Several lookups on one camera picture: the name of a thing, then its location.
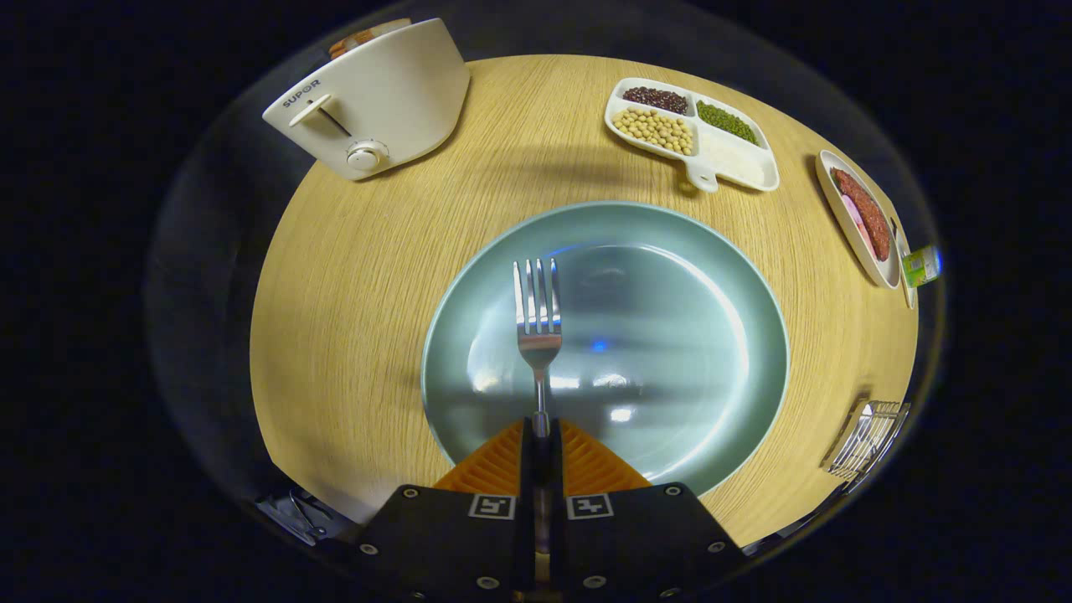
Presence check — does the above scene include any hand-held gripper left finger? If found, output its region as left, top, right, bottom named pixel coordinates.
left=356, top=419, right=537, bottom=597

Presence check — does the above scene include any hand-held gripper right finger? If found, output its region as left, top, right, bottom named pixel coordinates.
left=549, top=419, right=746, bottom=600

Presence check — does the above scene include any metal fork with wooden handle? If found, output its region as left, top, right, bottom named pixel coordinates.
left=513, top=258, right=564, bottom=587

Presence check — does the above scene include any light blue plate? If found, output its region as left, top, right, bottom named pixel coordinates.
left=420, top=201, right=790, bottom=498

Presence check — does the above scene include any white coaster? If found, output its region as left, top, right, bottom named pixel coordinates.
left=892, top=219, right=918, bottom=309

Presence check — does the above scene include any pink ham slice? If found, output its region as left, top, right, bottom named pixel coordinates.
left=840, top=194, right=876, bottom=260

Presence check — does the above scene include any beige plate with meat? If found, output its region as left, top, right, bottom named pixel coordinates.
left=816, top=150, right=902, bottom=290

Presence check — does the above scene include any white divided tray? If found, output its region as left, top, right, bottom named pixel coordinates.
left=604, top=77, right=781, bottom=194

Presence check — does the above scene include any silver bottle with green label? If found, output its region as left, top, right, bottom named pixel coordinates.
left=902, top=245, right=942, bottom=288

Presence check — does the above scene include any brown steak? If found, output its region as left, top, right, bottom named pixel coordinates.
left=832, top=167, right=892, bottom=261

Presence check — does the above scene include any pile of yellow soybeans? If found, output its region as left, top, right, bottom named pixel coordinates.
left=611, top=107, right=694, bottom=156

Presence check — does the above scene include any pile of green beans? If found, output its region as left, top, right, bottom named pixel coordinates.
left=697, top=100, right=759, bottom=145

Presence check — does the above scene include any pile of dark red beans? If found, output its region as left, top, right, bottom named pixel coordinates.
left=622, top=86, right=689, bottom=116

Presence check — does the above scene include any white toaster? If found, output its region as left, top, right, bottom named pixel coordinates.
left=262, top=18, right=472, bottom=182

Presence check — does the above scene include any metal wire basket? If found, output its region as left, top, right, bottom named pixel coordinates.
left=821, top=399, right=911, bottom=480

